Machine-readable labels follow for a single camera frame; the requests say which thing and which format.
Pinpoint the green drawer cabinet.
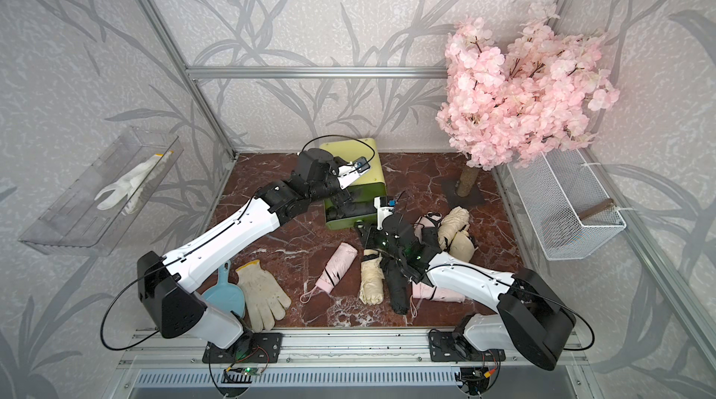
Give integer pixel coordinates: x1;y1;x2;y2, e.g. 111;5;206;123
319;138;387;231

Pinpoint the black umbrella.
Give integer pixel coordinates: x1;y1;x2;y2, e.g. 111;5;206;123
324;191;377;221
383;263;410;315

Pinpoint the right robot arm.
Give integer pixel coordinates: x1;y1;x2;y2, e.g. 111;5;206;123
355;214;576;371

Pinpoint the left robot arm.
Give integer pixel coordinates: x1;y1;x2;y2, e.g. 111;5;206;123
137;148;370;349

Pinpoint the pink umbrella by cabinet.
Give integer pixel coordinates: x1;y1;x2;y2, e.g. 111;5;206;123
413;212;443;242

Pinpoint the pink umbrella left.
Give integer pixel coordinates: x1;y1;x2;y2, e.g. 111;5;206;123
300;242;358;304

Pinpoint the cream umbrella right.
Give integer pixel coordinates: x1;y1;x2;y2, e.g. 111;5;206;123
437;206;475;263

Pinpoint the cream umbrella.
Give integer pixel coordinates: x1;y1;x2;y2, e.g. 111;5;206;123
359;249;384;306
437;206;475;263

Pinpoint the pink umbrella front right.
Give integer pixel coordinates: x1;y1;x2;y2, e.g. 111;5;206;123
411;283;466;303

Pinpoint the cream umbrella centre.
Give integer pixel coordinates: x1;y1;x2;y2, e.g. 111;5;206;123
359;249;384;306

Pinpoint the white work glove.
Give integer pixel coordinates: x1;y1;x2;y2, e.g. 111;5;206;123
236;260;292;333

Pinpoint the blue dustpan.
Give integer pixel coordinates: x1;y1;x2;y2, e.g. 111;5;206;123
201;261;245;318

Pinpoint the white glove on shelf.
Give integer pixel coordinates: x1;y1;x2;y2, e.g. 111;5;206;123
94;151;173;216

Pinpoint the pink cherry blossom tree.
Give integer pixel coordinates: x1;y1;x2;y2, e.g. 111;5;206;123
436;4;620;172

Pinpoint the brush in basket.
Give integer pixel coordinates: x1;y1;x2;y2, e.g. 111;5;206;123
542;199;616;248

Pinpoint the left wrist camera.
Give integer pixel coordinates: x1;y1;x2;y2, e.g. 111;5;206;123
337;157;371;189

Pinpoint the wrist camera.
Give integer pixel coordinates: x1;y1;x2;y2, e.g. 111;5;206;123
374;196;396;229
337;157;371;189

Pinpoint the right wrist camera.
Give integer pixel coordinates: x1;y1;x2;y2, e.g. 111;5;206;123
374;196;396;229

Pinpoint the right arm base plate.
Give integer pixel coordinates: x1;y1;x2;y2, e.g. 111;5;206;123
427;329;506;363

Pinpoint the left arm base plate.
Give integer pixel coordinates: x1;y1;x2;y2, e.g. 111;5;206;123
201;332;283;365

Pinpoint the white wire basket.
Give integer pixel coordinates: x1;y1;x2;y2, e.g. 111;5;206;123
507;150;627;261

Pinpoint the aluminium front rail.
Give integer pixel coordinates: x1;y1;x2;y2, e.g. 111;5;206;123
116;327;591;370

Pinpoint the clear acrylic wall shelf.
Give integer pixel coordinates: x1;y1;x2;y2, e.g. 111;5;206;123
19;127;184;257

